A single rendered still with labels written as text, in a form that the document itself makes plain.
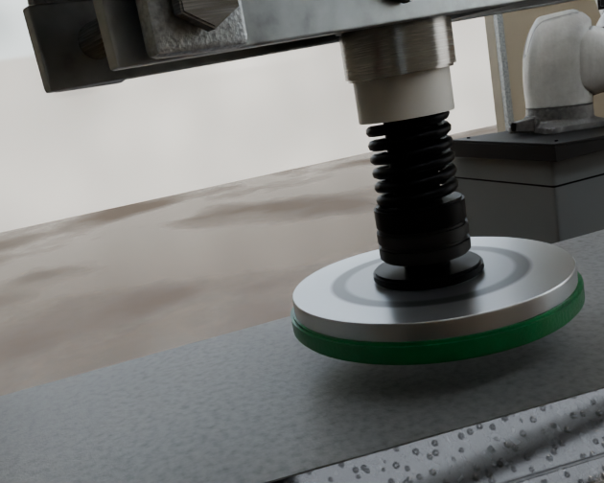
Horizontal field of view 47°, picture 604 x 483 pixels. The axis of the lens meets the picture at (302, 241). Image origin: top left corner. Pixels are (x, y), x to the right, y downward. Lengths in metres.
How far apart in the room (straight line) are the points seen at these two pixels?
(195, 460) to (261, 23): 0.26
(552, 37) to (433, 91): 1.27
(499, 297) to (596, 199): 1.19
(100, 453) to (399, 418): 0.20
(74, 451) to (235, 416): 0.11
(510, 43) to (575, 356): 6.21
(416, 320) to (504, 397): 0.07
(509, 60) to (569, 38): 4.92
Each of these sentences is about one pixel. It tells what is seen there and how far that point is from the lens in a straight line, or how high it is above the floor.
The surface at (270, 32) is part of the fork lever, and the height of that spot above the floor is 1.06.
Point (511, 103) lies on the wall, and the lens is 6.60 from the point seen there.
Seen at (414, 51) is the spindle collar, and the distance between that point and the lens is 0.49.
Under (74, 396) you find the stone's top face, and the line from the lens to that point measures 0.61.
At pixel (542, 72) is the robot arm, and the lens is 1.76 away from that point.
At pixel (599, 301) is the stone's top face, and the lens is 0.63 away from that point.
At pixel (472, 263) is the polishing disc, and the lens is 0.53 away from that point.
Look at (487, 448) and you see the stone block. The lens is 0.44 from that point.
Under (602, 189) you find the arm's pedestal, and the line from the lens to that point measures 1.66.
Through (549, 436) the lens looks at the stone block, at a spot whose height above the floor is 0.81.
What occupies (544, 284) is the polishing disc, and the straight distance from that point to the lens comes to 0.49.
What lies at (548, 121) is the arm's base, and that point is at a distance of 1.76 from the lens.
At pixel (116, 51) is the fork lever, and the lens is 0.34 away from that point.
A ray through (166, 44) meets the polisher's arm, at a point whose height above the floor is 1.06.
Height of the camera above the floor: 1.03
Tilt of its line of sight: 12 degrees down
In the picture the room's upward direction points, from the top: 10 degrees counter-clockwise
